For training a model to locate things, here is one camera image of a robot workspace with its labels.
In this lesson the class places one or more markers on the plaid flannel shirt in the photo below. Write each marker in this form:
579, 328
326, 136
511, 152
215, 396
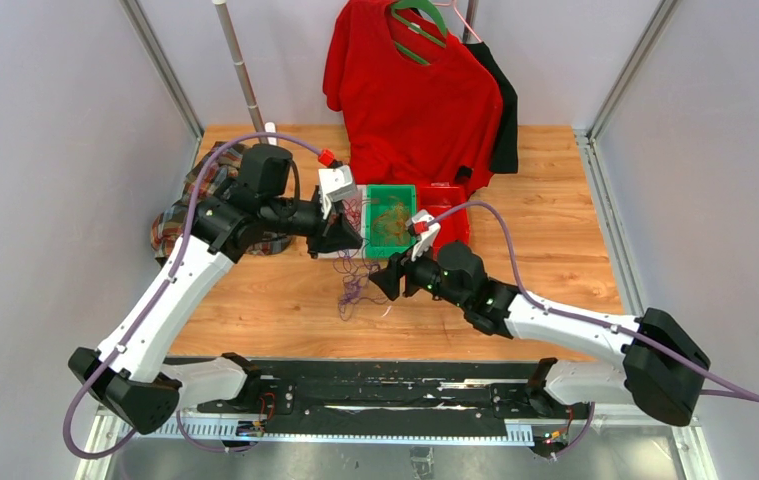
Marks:
168, 226

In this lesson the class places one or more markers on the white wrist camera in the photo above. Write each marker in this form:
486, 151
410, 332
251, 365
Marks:
424, 229
335, 184

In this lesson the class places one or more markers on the green clothes hanger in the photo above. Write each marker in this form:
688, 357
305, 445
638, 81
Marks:
419, 34

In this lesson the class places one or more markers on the metal rack pole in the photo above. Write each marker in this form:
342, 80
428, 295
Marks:
239, 65

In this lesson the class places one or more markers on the pink clothes hanger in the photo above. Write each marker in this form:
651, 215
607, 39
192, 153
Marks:
466, 11

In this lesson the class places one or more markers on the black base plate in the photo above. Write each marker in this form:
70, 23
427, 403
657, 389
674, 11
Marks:
466, 400

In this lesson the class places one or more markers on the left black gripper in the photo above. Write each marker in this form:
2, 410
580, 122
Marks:
333, 233

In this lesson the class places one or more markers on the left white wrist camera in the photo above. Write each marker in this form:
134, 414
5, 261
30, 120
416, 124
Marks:
335, 184

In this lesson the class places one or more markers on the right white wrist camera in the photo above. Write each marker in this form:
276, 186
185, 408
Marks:
424, 229

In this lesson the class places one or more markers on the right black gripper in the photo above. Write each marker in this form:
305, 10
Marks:
389, 279

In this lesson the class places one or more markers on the white plastic bin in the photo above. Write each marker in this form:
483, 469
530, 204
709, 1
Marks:
354, 208

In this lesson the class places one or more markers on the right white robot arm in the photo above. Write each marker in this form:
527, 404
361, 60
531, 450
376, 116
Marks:
648, 361

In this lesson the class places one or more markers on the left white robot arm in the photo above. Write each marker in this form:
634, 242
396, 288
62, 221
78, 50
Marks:
127, 373

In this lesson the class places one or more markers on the black t-shirt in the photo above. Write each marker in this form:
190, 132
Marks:
504, 156

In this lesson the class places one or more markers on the red t-shirt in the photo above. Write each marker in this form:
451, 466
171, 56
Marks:
414, 112

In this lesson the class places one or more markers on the green plastic bin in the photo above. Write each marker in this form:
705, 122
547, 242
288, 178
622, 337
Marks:
387, 211

